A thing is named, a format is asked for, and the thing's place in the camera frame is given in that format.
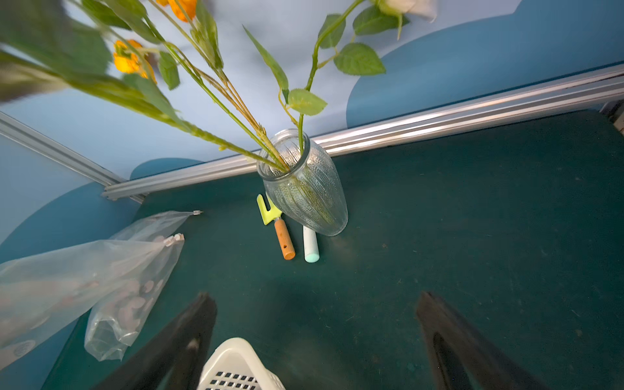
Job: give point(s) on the light blue toy trowel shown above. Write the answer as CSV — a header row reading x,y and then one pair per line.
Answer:
x,y
311,249

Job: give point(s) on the aluminium back frame rail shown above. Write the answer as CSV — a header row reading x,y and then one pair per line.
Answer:
x,y
540,100

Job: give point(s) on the orange artificial flower stem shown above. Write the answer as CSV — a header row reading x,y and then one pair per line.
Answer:
x,y
122,58

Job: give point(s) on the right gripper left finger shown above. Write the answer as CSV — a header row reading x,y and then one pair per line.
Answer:
x,y
175,357

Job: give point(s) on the mint artificial rose stem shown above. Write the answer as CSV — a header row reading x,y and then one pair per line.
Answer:
x,y
353,59

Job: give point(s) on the clear zipper bag pink zipper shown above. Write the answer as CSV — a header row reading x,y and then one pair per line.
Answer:
x,y
117,282

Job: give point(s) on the ribbed glass vase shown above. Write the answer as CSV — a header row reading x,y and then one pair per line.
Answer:
x,y
311,192

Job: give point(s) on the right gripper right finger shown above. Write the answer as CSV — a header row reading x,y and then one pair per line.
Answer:
x,y
457,351

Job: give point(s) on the spare clear zipper bag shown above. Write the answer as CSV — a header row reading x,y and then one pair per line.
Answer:
x,y
155,228

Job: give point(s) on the green toy garden fork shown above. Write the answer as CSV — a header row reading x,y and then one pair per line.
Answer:
x,y
272,214

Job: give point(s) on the white perforated plastic basket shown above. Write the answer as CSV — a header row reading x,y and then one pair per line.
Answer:
x,y
235,365

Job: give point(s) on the left aluminium frame post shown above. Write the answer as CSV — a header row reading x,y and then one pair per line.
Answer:
x,y
45,146

